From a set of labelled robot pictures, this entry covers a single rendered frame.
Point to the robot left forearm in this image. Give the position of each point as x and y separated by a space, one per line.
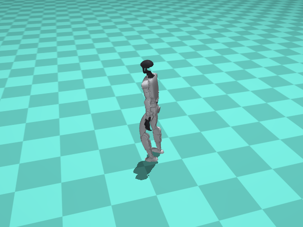
148 109

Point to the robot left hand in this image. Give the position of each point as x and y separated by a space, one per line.
147 124

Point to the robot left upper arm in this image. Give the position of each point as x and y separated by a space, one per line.
145 87

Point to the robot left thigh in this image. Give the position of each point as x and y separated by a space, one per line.
142 128

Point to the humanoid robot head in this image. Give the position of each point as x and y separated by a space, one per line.
146 64

